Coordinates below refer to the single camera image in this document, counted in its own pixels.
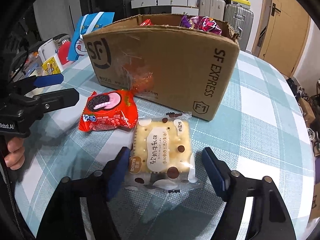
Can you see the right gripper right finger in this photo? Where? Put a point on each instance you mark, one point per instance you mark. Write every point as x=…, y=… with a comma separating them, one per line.
x=269, y=218

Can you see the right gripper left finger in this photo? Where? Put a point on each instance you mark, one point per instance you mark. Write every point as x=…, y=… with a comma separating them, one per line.
x=62, y=218

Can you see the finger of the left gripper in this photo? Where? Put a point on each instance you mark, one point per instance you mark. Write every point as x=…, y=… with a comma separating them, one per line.
x=32, y=82
x=46, y=102

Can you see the cream cracker sandwich packet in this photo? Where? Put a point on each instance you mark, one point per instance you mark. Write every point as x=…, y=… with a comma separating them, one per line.
x=162, y=157

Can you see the purple snack packet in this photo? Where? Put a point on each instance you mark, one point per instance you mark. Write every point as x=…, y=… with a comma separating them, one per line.
x=186, y=22

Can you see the person's left hand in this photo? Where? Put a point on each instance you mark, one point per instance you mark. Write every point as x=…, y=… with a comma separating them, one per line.
x=15, y=157

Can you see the yellow drink carton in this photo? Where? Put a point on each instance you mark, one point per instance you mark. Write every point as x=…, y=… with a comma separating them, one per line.
x=52, y=65

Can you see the red gift bag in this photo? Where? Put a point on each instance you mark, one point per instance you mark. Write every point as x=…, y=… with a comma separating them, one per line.
x=63, y=52

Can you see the red Oreo snack packet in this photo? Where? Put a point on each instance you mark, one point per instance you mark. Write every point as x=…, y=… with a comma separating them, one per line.
x=108, y=111

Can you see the checkered blue tablecloth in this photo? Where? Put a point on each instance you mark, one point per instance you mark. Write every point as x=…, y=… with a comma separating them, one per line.
x=258, y=130

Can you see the red triangular snack packet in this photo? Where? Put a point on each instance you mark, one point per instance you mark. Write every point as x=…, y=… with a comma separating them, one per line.
x=147, y=22

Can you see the brown SF cardboard box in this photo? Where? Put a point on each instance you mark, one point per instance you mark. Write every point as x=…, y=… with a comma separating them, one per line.
x=184, y=69

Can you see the white drawer desk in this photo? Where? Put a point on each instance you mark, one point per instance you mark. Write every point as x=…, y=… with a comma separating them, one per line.
x=189, y=7

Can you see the purple candy packet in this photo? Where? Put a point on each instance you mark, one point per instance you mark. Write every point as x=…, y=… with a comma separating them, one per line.
x=207, y=24

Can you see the beige hard suitcase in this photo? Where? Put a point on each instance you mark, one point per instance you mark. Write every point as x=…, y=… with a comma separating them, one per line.
x=212, y=8

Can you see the wooden door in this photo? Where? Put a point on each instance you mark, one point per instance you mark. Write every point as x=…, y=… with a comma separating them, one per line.
x=285, y=36

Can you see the silver hard suitcase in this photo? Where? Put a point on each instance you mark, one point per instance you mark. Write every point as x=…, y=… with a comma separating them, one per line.
x=241, y=20

